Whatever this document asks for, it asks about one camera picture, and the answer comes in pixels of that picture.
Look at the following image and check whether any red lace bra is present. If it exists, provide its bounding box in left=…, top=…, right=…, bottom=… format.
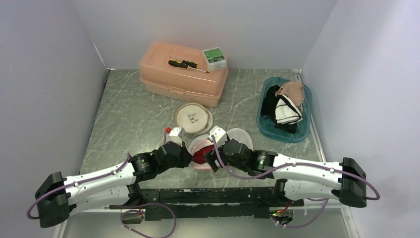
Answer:
left=192, top=145, right=213, bottom=165

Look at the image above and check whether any clear round lidded container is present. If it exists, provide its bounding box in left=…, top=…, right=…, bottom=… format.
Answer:
left=188, top=128, right=254, bottom=170

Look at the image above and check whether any white mesh laundry bag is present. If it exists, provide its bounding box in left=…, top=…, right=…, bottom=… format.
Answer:
left=174, top=103, right=213, bottom=135

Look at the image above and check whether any black white bra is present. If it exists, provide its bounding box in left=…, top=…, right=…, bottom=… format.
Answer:
left=275, top=95, right=303, bottom=124

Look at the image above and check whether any beige pink bra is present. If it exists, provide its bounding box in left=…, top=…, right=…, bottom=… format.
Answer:
left=275, top=81, right=305, bottom=107

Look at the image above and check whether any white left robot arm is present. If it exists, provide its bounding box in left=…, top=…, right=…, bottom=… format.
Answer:
left=27, top=142, right=193, bottom=228

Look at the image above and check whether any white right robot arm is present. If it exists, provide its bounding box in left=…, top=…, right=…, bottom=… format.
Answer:
left=204, top=139, right=368, bottom=208

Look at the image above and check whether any teal plastic bin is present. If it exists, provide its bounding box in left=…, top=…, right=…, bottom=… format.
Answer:
left=257, top=77, right=312, bottom=143

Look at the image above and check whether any black cloth garment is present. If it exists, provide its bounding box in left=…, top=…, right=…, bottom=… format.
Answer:
left=262, top=87, right=303, bottom=133

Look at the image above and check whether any pink plastic toolbox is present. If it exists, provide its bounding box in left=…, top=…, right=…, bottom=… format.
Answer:
left=139, top=42, right=229, bottom=107

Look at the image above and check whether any black yellow screwdriver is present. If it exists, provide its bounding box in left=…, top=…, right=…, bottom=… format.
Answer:
left=168, top=57, right=209, bottom=73

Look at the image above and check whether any green white small box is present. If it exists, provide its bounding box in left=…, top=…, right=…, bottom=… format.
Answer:
left=202, top=47, right=227, bottom=72

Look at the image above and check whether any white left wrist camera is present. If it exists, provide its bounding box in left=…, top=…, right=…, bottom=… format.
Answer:
left=164, top=127, right=184, bottom=146

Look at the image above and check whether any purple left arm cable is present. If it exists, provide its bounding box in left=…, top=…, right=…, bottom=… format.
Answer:
left=26, top=128, right=168, bottom=220

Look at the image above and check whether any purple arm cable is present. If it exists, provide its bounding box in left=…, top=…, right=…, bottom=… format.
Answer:
left=26, top=128, right=168, bottom=220
left=210, top=134, right=380, bottom=201

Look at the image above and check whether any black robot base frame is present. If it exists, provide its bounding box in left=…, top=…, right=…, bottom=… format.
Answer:
left=109, top=181, right=304, bottom=221

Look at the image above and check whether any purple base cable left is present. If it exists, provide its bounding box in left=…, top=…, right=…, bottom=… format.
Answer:
left=120, top=201, right=177, bottom=238

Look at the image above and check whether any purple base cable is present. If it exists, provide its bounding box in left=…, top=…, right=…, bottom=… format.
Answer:
left=270, top=198, right=329, bottom=230
left=120, top=201, right=177, bottom=238

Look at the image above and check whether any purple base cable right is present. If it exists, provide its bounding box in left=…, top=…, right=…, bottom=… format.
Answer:
left=270, top=198, right=329, bottom=230

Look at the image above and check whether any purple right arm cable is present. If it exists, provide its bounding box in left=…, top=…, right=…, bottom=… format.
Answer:
left=210, top=134, right=380, bottom=201

